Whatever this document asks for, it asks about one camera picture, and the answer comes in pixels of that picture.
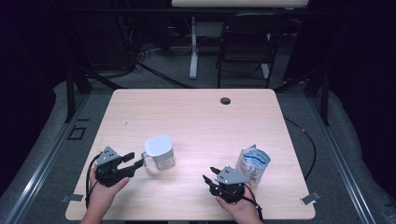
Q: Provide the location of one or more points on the person's right hand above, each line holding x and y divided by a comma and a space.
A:
241, 208

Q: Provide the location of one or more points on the black folding chair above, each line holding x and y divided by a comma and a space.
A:
249, 46

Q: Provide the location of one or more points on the black metal frame post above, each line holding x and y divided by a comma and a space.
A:
70, 96
325, 99

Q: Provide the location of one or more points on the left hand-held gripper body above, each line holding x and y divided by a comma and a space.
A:
107, 168

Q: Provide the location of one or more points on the white and blue pouch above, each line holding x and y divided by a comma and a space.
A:
253, 161

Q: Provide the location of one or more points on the grey tape strip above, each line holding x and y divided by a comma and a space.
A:
72, 198
310, 198

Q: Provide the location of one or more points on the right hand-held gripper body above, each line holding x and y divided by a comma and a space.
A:
232, 177

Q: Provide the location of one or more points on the aluminium floor rail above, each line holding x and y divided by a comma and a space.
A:
46, 158
339, 161

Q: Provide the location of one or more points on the person's left hand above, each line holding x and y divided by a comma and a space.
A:
102, 196

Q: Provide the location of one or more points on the white desk leg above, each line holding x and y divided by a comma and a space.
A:
193, 59
265, 71

